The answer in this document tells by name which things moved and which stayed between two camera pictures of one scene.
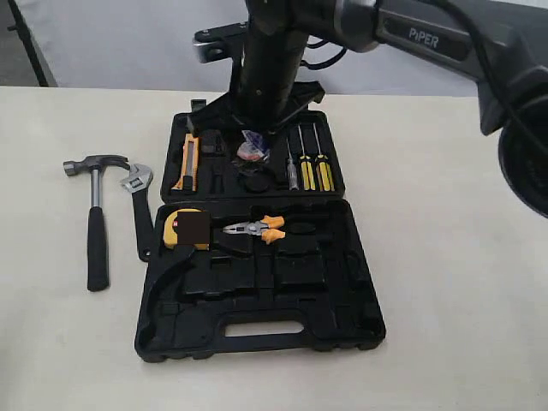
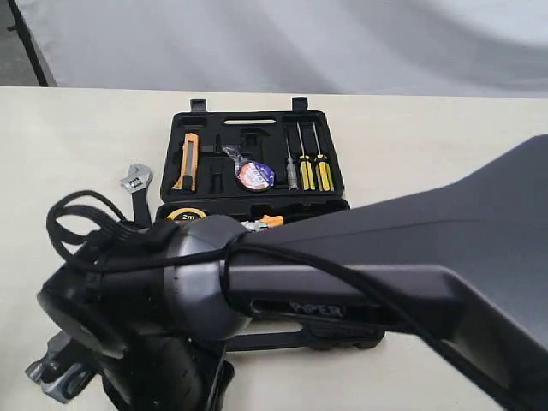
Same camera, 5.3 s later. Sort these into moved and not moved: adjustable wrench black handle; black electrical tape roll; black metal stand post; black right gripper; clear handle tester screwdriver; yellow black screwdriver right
Moved: black electrical tape roll; black right gripper
Not moved: black metal stand post; clear handle tester screwdriver; adjustable wrench black handle; yellow black screwdriver right
